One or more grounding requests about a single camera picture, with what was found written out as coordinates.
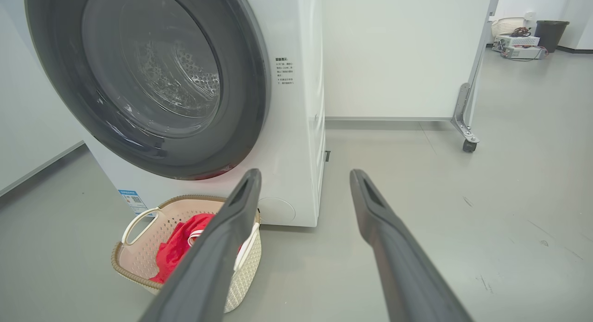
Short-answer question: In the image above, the white perforated equipment box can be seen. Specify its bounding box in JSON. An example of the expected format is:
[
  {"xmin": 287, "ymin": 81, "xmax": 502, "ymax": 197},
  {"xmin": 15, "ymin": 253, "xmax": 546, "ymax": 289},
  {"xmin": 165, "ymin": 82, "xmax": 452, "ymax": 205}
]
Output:
[{"xmin": 493, "ymin": 35, "xmax": 540, "ymax": 51}]

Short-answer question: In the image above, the white partition panel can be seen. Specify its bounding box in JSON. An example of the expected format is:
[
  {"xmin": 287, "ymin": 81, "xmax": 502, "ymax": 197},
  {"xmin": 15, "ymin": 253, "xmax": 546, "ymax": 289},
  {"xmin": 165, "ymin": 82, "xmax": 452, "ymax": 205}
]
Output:
[{"xmin": 322, "ymin": 0, "xmax": 502, "ymax": 123}]

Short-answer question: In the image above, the white front-load washing machine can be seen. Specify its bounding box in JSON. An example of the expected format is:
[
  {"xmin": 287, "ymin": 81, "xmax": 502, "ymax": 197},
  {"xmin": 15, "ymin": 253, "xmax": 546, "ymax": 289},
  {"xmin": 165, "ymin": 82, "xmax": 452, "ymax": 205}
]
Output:
[{"xmin": 24, "ymin": 0, "xmax": 327, "ymax": 227}]

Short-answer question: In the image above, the blue energy label sticker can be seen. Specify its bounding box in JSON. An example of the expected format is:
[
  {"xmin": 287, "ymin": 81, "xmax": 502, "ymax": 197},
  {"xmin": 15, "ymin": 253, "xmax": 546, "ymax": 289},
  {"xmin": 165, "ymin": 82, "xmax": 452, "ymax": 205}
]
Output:
[{"xmin": 118, "ymin": 189, "xmax": 149, "ymax": 216}]

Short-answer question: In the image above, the dark grey trash bin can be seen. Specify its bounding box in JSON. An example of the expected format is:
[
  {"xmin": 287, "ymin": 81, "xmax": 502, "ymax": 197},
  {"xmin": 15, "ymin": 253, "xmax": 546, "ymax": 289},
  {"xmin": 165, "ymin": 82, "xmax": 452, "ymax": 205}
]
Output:
[{"xmin": 534, "ymin": 20, "xmax": 570, "ymax": 53}]

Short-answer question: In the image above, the black round glass washer door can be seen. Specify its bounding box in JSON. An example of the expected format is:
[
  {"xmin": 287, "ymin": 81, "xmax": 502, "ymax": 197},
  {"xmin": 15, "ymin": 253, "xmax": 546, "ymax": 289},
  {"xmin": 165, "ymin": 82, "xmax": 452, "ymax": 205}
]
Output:
[{"xmin": 24, "ymin": 0, "xmax": 271, "ymax": 180}]

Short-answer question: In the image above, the red white clothing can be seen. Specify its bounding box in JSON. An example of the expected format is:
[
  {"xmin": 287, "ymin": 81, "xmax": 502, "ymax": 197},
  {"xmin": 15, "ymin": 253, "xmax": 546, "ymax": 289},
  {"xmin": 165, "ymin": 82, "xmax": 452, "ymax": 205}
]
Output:
[{"xmin": 149, "ymin": 214, "xmax": 216, "ymax": 284}]

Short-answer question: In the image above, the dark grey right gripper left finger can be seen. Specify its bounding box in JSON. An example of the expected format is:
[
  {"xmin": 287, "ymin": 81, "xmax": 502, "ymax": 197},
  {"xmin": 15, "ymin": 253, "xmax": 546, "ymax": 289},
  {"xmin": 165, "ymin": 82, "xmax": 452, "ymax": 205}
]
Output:
[{"xmin": 139, "ymin": 169, "xmax": 262, "ymax": 322}]

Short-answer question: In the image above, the white wicker basket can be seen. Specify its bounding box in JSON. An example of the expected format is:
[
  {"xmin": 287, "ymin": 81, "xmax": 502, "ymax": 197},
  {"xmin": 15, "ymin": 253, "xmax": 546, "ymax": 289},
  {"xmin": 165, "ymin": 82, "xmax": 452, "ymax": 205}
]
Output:
[{"xmin": 491, "ymin": 17, "xmax": 526, "ymax": 38}]

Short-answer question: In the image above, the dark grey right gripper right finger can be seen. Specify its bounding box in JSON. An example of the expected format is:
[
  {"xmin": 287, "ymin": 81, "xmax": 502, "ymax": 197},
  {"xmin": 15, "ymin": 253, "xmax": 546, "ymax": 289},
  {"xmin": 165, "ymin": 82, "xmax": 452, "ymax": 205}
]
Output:
[{"xmin": 350, "ymin": 169, "xmax": 473, "ymax": 322}]

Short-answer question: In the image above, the black text notice sticker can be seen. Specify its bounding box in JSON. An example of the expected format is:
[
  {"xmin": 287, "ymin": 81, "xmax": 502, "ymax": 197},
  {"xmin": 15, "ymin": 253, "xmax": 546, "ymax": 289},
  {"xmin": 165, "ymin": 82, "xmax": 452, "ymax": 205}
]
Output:
[{"xmin": 275, "ymin": 57, "xmax": 295, "ymax": 86}]

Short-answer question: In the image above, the metal partition leg bracket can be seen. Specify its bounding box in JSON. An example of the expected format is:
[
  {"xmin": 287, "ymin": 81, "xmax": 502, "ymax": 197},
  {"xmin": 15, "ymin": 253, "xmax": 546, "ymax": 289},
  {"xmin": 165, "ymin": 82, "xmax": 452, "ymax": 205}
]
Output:
[{"xmin": 452, "ymin": 82, "xmax": 480, "ymax": 144}]

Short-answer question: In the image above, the grey flat equipment box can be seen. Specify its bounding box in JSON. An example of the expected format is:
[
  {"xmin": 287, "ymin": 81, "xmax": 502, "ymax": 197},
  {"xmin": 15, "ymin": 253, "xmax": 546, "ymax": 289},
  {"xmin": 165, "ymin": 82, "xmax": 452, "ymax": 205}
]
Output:
[{"xmin": 503, "ymin": 46, "xmax": 547, "ymax": 60}]

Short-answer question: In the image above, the cream perforated laundry basket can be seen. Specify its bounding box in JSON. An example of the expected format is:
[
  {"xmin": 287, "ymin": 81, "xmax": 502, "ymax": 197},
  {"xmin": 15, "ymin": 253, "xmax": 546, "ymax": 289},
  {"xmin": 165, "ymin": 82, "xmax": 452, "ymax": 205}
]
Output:
[{"xmin": 111, "ymin": 195, "xmax": 262, "ymax": 313}]

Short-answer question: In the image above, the stainless steel washing machine drum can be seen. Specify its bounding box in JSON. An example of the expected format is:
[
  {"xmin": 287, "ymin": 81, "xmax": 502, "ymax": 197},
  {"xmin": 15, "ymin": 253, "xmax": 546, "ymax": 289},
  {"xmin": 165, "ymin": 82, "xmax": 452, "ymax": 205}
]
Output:
[{"xmin": 134, "ymin": 39, "xmax": 221, "ymax": 119}]

